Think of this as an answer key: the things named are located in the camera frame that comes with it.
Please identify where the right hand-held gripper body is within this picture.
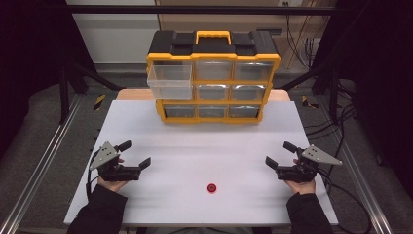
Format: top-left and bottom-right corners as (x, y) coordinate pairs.
(276, 143), (344, 183)

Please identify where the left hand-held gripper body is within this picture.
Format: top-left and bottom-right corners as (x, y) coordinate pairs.
(89, 140), (142, 182)

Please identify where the clear plastic drawer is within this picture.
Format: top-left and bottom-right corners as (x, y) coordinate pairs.
(146, 63), (194, 101)

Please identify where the yellow black drawer organizer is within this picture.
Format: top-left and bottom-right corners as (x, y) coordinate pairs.
(145, 30), (282, 126)

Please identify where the person's left hand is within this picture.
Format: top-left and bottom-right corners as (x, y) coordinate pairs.
(96, 157), (130, 194)

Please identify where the person's right hand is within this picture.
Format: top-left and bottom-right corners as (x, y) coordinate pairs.
(284, 158), (317, 196)

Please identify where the yellow black hazard tape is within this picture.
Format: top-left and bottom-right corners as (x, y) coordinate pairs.
(301, 95), (320, 110)
(93, 94), (107, 112)

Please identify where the black metal stand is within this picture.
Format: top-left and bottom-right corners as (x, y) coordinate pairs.
(278, 60), (341, 125)
(58, 59), (125, 125)

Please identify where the black metal crossbar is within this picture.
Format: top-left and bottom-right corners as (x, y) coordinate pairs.
(63, 4), (339, 16)

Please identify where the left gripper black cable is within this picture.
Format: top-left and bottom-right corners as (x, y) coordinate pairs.
(85, 151), (100, 200)

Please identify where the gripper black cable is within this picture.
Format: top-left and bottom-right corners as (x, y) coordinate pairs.
(317, 168), (373, 234)
(85, 151), (100, 200)

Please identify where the aluminium frame rail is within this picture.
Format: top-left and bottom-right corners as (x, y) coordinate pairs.
(315, 97), (394, 234)
(0, 93), (84, 234)

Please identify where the black floor cable bundle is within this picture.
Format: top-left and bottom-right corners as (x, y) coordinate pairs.
(304, 81), (358, 196)

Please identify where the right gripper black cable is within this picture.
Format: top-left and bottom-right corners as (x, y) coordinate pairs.
(317, 168), (373, 234)

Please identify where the hanging black cable bundle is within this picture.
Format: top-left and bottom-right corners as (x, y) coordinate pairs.
(284, 13), (326, 70)

